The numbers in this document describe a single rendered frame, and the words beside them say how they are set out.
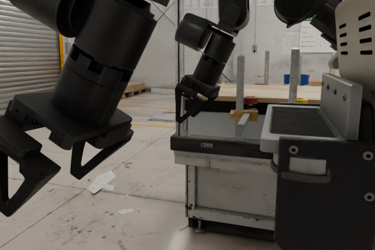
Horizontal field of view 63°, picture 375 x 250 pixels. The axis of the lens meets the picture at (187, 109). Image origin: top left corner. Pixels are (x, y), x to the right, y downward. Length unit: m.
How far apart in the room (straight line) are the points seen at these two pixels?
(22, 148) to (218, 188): 1.78
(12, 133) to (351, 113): 0.32
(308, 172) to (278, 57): 8.36
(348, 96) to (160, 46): 9.04
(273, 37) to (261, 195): 7.03
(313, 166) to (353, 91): 0.09
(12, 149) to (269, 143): 0.25
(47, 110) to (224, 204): 1.80
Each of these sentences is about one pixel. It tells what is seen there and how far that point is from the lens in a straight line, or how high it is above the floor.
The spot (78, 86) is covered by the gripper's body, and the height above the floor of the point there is 1.11.
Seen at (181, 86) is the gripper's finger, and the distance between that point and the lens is 0.64.
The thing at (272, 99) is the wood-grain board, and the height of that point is 0.89.
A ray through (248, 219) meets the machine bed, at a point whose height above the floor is 0.15.
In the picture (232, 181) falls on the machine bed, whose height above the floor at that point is 0.37.
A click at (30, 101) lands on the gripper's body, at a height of 1.09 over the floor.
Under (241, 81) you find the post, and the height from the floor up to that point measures 1.00.
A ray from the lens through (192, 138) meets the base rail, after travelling 1.62.
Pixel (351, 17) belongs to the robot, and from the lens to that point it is 0.47.
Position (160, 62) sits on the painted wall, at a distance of 9.35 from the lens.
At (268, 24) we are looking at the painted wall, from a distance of 8.73.
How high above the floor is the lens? 1.13
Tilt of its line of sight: 10 degrees down
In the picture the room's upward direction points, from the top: straight up
